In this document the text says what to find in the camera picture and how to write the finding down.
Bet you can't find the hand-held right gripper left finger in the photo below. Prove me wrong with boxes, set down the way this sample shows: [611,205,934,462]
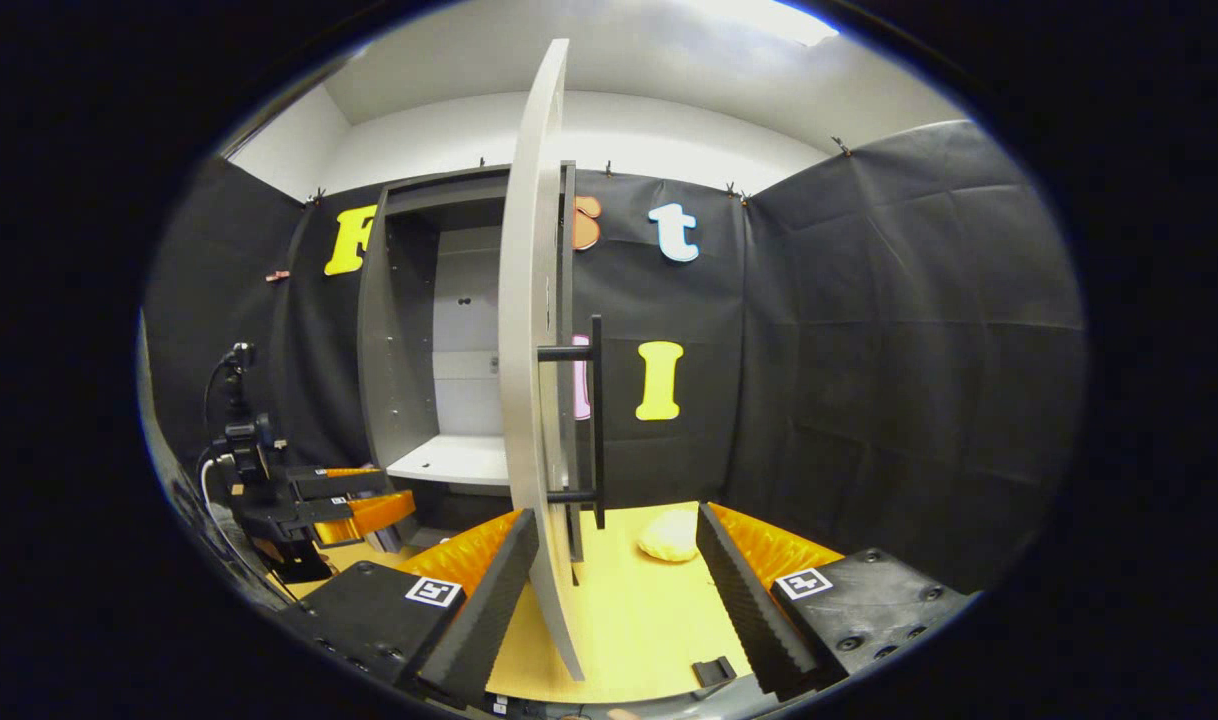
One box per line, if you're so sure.
[274,506,542,706]

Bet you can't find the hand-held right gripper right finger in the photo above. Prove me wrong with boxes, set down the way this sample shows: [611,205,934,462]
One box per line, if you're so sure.
[694,500,975,699]

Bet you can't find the beige cabinet door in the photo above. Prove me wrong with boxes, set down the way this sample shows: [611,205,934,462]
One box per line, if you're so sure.
[497,38,606,683]

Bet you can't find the white cabinet shelf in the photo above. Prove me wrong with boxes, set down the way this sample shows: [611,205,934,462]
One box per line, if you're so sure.
[386,433,512,488]

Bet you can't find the dark grey cabinet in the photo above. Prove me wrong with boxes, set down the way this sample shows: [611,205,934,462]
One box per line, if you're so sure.
[356,160,580,531]

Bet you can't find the pale yellow soft lump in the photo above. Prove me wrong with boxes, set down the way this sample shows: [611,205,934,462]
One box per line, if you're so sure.
[636,507,703,564]

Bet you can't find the black backdrop cloth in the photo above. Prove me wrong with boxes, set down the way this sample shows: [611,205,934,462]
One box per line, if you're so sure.
[144,120,1088,601]

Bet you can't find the small black bracket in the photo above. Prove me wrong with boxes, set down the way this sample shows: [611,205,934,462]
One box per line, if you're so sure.
[690,655,739,692]

